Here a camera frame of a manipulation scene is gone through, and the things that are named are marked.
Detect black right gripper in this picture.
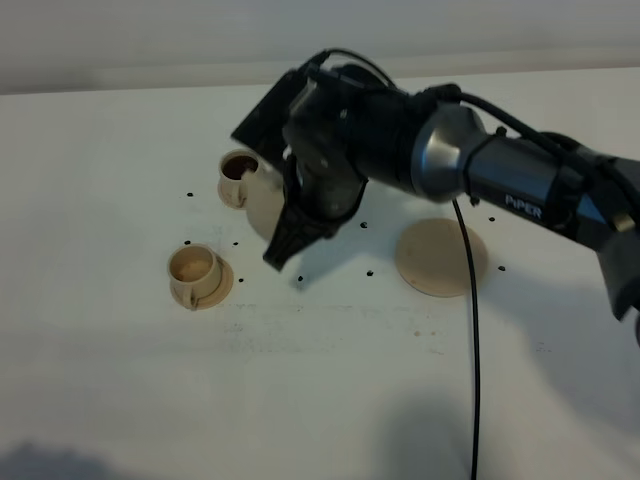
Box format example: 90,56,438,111
263,64,437,271

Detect tan teapot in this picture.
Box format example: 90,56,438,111
242,160,284,241

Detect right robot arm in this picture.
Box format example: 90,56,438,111
264,63,639,317

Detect far tan teacup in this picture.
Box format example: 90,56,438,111
217,150,260,190

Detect tan teacup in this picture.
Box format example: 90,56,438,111
168,244,222,310
217,150,260,190

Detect far tan cup saucer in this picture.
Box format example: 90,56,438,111
217,183,248,210

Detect tan cup saucer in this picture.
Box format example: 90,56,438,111
170,259,234,311
217,183,248,210

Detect near tan cup saucer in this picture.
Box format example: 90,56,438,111
170,259,234,311

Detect near tan teacup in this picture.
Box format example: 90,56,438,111
168,244,222,310

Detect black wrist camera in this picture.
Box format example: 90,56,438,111
231,69,307,173

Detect black camera cable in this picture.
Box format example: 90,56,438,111
304,47,640,480

